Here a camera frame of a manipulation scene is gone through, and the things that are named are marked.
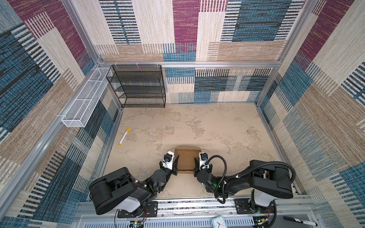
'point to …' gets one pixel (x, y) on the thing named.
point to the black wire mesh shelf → (139, 86)
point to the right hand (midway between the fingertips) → (198, 159)
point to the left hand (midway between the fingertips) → (176, 155)
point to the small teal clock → (219, 222)
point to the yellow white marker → (124, 136)
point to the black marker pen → (307, 222)
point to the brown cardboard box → (186, 159)
